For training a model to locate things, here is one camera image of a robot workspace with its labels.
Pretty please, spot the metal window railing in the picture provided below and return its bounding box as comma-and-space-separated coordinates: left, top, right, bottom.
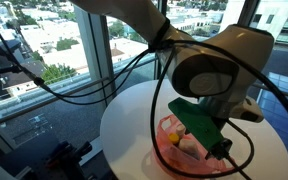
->
0, 54, 158, 131

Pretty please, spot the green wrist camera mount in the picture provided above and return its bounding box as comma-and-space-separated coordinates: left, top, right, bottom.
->
168, 98, 232, 160

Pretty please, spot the yellow capped brown bottle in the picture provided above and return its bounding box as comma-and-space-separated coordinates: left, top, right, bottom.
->
168, 133, 180, 144

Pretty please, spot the black cable loop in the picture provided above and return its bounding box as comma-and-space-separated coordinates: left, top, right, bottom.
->
149, 39, 288, 180

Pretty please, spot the orange plastic bag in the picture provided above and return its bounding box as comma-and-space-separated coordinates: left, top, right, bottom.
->
156, 115, 229, 174

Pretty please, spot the black tripod equipment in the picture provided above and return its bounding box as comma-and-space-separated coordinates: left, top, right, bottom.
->
23, 139, 94, 180

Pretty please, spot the black cable to window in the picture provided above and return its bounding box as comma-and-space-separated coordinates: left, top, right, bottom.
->
0, 11, 152, 106

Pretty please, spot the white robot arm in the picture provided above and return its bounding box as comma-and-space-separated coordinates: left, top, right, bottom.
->
70, 0, 274, 122

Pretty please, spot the white tube with barcode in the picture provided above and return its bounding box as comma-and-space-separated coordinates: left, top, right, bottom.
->
176, 124, 200, 160

